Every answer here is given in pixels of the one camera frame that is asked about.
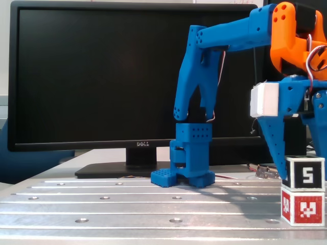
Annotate small dark circuit board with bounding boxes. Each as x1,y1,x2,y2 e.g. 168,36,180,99
255,165,279,179

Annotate aluminium slotted base plate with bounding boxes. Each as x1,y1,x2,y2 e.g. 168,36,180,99
0,176,327,242

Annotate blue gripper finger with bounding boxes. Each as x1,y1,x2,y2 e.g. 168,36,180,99
256,115,288,180
306,88,327,157

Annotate red white black servo cable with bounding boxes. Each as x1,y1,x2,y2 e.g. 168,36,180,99
305,33,327,94
205,50,227,124

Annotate red cube with white pattern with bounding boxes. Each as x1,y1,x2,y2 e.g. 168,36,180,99
281,187,325,227

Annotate black Dell monitor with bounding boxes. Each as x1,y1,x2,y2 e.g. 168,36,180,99
7,0,265,179

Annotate black cube with number five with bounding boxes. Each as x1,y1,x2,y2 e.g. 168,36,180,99
284,155,326,192

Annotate blue gripper body black servo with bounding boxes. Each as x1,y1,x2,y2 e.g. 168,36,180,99
277,76,327,121

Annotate black monitor without logo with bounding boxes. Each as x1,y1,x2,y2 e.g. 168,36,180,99
258,0,317,166

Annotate white camera mount with board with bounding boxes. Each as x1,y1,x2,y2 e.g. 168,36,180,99
249,82,279,118

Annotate blue fabric seat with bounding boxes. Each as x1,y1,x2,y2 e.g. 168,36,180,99
0,119,76,185

